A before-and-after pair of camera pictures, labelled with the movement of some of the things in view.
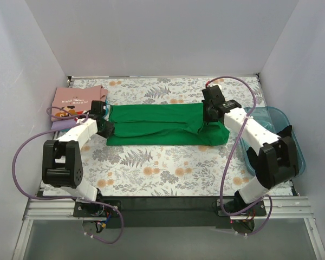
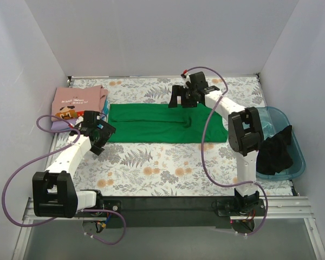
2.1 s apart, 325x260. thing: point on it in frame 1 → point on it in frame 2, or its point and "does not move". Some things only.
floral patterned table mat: [179, 170] does not move
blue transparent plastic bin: [273, 121] does not move
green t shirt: [173, 124] does not move
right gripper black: [207, 114] → [182, 95]
